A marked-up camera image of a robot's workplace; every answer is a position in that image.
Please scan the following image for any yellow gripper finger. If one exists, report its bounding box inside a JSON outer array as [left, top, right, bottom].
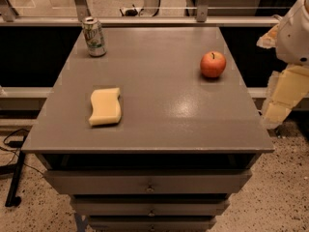
[[257, 25, 279, 49], [262, 64, 309, 130]]

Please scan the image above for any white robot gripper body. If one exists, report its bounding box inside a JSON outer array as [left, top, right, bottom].
[[276, 0, 309, 66]]

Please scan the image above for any red apple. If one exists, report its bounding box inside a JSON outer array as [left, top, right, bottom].
[[200, 51, 226, 78]]

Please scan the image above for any grey drawer cabinet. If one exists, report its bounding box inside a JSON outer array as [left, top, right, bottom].
[[21, 26, 275, 232]]

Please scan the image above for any top grey drawer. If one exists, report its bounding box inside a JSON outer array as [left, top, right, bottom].
[[44, 170, 252, 195]]

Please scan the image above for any grey drawer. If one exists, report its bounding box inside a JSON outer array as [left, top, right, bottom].
[[70, 195, 230, 217], [44, 170, 252, 195], [88, 216, 216, 232]]

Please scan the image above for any yellow sponge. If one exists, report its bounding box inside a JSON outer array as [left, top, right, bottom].
[[89, 88, 122, 126]]

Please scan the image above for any green soda can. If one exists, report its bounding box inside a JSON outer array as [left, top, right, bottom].
[[82, 16, 106, 57]]

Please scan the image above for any bottom grey drawer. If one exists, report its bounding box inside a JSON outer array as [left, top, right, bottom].
[[88, 216, 216, 232]]

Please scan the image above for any middle grey drawer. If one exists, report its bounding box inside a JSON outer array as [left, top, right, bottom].
[[70, 195, 230, 217]]

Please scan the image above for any black stand leg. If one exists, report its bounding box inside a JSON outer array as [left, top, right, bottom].
[[5, 152, 25, 207]]

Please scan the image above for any metal railing frame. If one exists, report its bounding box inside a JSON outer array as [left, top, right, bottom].
[[1, 0, 295, 27]]

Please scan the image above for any black floor cable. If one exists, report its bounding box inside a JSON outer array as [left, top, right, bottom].
[[0, 128, 44, 176]]

